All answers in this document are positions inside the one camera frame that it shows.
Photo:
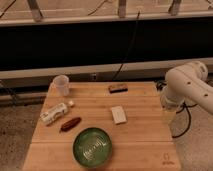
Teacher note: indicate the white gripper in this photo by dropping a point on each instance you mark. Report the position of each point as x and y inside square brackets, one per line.
[170, 101]

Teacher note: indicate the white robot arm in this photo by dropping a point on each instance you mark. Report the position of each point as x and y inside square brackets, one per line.
[183, 82]

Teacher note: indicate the white plastic bottle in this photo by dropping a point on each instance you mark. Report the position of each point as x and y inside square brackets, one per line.
[55, 112]

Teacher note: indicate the brown black brush block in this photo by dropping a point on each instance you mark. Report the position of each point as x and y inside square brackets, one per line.
[117, 88]

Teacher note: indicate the brown sausage-shaped object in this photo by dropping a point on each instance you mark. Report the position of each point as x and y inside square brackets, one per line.
[70, 124]

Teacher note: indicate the translucent plastic cup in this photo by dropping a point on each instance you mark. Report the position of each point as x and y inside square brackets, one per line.
[61, 82]

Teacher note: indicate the white sponge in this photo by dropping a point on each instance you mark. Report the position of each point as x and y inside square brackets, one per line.
[118, 114]

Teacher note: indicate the green glass bowl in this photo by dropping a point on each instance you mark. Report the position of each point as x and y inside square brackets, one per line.
[92, 148]

